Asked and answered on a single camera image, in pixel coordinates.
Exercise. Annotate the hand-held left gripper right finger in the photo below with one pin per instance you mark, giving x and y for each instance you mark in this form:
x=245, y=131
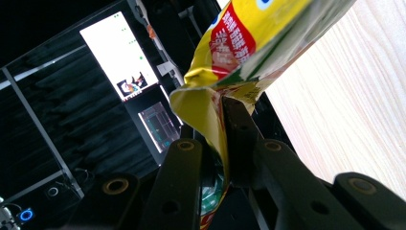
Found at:
x=242, y=137

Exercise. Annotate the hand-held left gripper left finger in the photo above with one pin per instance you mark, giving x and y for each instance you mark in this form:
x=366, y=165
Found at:
x=178, y=179

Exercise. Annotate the yellow spouted pouch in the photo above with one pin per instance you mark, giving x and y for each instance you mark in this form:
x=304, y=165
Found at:
x=239, y=41

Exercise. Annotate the small dim screen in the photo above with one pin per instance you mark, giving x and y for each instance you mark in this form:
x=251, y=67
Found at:
x=159, y=126

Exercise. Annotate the bright white monitor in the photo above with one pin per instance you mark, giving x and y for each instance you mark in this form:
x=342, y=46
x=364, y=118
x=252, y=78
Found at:
x=115, y=54

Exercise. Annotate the metal stand with orange tape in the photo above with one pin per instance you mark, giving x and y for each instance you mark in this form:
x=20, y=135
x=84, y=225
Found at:
x=150, y=32

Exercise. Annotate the grey metal frame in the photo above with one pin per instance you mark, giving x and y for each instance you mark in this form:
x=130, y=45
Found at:
x=39, y=127

